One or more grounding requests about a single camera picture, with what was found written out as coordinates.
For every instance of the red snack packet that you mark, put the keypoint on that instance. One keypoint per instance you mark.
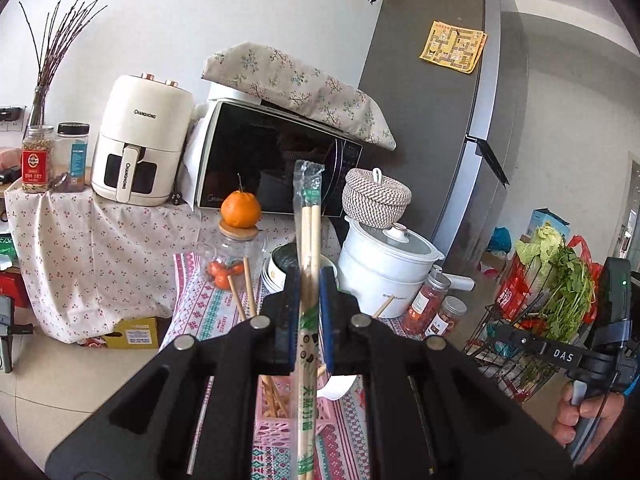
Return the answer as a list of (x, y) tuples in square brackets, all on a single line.
[(512, 290)]

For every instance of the jar of red dried fruit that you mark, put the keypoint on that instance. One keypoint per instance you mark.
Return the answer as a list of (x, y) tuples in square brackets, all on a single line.
[(422, 305)]

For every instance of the floral cloth cover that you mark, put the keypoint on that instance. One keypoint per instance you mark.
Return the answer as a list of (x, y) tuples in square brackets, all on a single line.
[(300, 80)]

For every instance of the blue box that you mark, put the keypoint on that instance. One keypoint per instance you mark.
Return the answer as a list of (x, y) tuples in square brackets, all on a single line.
[(547, 220)]

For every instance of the large orange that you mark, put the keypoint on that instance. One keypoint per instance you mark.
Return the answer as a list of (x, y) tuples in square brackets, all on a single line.
[(240, 210)]

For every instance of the patterned red green tablecloth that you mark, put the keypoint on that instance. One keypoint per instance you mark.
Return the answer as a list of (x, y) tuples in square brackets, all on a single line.
[(207, 310)]

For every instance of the glass vase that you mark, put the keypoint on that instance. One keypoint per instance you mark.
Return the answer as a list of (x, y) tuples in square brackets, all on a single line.
[(39, 107)]

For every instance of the white plastic spoon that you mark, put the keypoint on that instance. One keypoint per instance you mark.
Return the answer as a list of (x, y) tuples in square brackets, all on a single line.
[(340, 387)]

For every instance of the black power plug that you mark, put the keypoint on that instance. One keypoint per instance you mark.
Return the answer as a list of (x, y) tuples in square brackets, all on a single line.
[(176, 199)]

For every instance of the grey refrigerator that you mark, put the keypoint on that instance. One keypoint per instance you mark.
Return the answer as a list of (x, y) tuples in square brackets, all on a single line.
[(425, 135)]

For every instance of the black door microwave oven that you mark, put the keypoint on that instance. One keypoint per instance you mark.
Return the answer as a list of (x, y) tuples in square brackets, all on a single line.
[(260, 160)]

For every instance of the pink plastic utensil holder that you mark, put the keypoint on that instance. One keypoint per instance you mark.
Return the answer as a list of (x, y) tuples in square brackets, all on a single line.
[(280, 430)]

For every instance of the small tangerine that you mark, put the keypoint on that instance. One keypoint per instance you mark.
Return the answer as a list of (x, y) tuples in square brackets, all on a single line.
[(218, 272), (236, 268)]

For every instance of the light wooden chopstick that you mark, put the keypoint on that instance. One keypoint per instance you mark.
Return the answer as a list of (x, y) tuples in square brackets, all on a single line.
[(237, 295), (384, 306), (250, 285)]

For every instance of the red plastic bag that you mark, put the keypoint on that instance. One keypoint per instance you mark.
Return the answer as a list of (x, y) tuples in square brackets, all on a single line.
[(595, 270)]

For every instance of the pair of chopsticks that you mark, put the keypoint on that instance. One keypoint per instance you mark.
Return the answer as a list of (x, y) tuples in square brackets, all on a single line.
[(307, 220)]

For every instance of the yellow cardboard box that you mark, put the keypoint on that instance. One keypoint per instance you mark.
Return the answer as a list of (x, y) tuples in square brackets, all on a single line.
[(135, 335)]

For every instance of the person's right hand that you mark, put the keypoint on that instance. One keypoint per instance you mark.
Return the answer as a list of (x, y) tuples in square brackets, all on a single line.
[(565, 412)]

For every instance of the bundle of dry branches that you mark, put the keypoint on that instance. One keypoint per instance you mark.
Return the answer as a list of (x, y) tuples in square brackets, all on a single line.
[(44, 72)]

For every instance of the white electric cooking pot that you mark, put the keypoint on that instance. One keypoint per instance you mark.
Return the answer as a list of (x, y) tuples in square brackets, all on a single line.
[(370, 280)]

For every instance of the napa cabbage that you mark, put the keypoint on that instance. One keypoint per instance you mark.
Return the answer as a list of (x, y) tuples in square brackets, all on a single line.
[(542, 245)]

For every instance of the white floral cabinet cloth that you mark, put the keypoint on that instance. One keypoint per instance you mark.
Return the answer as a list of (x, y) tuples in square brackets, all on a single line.
[(90, 260)]

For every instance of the white door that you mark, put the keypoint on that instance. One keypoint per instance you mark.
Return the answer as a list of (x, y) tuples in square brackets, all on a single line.
[(631, 210)]

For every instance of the yellow paper sticker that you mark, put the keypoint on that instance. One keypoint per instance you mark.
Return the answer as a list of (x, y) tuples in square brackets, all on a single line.
[(452, 45)]

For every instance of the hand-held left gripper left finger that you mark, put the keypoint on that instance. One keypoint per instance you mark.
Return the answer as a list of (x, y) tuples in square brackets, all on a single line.
[(295, 320)]

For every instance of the jar with red label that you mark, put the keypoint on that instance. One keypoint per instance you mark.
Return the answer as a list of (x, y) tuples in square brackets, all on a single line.
[(37, 160)]

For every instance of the white pot lid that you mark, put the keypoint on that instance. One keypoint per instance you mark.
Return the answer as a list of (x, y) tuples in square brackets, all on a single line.
[(415, 247)]

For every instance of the jar with blue label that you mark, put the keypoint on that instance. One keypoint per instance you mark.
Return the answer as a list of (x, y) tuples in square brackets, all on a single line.
[(72, 157)]

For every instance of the white air fryer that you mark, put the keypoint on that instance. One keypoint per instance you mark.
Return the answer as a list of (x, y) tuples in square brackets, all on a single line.
[(145, 130)]

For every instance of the dark green squash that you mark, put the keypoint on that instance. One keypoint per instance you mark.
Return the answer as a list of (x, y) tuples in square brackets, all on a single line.
[(287, 255)]

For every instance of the white ceramic bowl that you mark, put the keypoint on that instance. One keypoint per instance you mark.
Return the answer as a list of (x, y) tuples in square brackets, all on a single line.
[(274, 275)]

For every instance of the black stand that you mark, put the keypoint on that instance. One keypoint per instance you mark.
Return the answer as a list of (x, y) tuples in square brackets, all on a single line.
[(6, 330)]

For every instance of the bunch of green leafy herbs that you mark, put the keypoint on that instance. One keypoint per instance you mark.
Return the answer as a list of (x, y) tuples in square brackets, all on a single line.
[(570, 290)]

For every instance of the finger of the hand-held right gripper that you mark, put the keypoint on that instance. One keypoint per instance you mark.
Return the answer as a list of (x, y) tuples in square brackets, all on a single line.
[(540, 347)]

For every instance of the jar of dried fruit rings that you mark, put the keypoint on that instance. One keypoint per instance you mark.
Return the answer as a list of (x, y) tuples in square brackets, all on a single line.
[(445, 317)]

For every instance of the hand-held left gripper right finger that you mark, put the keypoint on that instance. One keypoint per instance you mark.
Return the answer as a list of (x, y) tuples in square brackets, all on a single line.
[(327, 320)]

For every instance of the wall socket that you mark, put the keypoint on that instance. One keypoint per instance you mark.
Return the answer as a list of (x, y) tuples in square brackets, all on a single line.
[(10, 117)]

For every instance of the glass jar with wooden lid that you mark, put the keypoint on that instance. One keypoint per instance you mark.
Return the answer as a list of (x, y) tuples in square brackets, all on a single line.
[(235, 245)]

